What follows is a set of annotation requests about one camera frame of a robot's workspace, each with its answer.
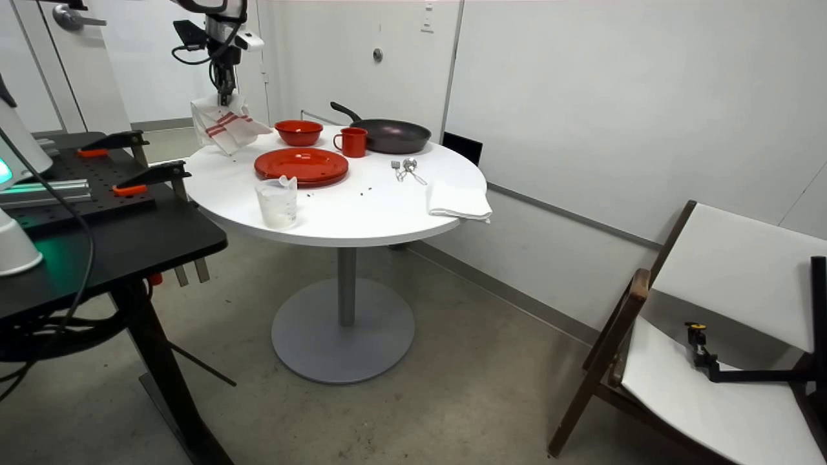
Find black desk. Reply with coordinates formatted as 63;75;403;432
0;127;238;465

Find clear plastic measuring cup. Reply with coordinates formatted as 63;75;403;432
252;175;303;229

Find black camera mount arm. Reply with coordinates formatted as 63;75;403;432
682;254;827;392

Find red mug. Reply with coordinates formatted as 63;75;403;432
330;127;372;161

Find black cable bundle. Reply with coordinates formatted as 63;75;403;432
0;309;127;403

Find black frying pan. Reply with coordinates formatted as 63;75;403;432
327;97;434;158

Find aluminium extrusion rail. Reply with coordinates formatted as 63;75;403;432
0;175;92;208

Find black chair back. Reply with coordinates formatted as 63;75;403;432
441;130;486;167

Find round white pedestal table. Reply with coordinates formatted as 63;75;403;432
182;123;491;388

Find black desk cable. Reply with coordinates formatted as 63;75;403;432
0;114;100;345

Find red bowl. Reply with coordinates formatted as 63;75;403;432
273;119;326;150

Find grey tilted panel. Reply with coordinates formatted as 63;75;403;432
0;73;57;188

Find black orange bar clamp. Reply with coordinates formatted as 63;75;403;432
74;127;149;167
110;161;193;207

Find red plate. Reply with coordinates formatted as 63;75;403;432
252;145;354;190

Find wooden frame white panels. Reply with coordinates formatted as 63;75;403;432
547;199;827;465

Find white red striped tea towel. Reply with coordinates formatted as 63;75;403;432
189;95;272;161

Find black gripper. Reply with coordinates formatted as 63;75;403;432
204;21;244;108

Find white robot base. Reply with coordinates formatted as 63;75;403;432
0;203;47;278

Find plain white folded cloth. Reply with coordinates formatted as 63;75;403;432
423;163;495;228

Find metal spoon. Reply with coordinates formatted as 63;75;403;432
401;154;432;185

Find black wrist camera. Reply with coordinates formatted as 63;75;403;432
167;19;215;68

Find silver door handle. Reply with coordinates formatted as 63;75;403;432
48;0;107;34

